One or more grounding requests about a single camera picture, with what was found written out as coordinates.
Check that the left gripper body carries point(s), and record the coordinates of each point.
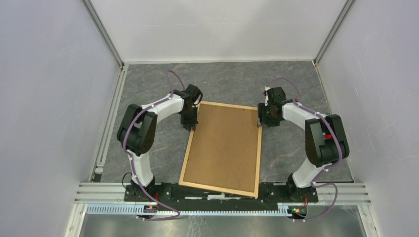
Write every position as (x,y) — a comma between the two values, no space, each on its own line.
(189,117)

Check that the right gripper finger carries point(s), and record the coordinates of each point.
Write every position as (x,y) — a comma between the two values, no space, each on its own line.
(260,112)
(272,123)

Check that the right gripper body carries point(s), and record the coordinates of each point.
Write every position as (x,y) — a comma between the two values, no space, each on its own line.
(268,112)

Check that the brown backing board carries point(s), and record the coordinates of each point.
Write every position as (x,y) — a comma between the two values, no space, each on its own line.
(226,147)

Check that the wooden picture frame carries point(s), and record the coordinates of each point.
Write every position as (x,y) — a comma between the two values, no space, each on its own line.
(258,147)

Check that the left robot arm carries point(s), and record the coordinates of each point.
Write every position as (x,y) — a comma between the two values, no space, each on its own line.
(138,128)

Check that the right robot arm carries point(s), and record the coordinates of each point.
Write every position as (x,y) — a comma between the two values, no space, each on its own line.
(321,154)

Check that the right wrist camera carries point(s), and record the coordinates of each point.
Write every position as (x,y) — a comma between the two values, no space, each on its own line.
(266,88)

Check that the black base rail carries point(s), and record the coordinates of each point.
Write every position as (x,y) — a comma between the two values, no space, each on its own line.
(174,197)

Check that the white slotted cable duct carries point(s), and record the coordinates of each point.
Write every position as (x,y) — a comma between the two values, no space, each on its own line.
(150,211)

